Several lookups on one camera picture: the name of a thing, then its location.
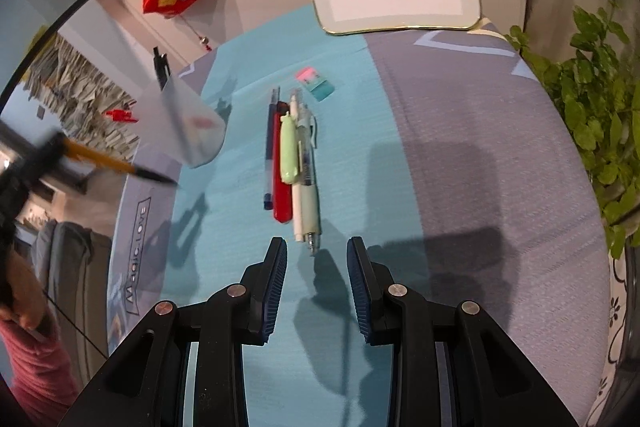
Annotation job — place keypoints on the green potted plant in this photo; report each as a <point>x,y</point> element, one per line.
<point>595,107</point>

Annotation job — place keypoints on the clear barrel pen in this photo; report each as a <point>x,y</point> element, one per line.
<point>308,157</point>

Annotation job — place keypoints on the pile of books on floor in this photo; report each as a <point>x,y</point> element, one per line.
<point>85,97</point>

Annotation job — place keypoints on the floral white cloth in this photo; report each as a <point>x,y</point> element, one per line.
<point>612,337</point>

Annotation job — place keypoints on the red barrel pen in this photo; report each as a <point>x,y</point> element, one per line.
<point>282,202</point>

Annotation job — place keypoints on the pink and teal eraser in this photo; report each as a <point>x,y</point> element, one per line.
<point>315,84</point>

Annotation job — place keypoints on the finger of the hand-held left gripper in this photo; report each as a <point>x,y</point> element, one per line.
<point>45,157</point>

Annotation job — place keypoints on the light green correction pen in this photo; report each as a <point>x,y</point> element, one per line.
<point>289,152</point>

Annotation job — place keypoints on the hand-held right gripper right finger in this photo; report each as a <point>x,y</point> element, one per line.
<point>360,287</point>

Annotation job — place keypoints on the person's left hand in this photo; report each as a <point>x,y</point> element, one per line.
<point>30,292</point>

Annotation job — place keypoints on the white pen with green grip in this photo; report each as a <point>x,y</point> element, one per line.
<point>307,212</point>

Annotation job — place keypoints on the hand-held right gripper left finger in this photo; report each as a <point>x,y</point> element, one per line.
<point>272,287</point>

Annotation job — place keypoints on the orange and black pen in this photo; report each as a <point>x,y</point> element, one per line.
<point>100,158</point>

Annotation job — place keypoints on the translucent plastic cup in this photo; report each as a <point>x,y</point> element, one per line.
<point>195,127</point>

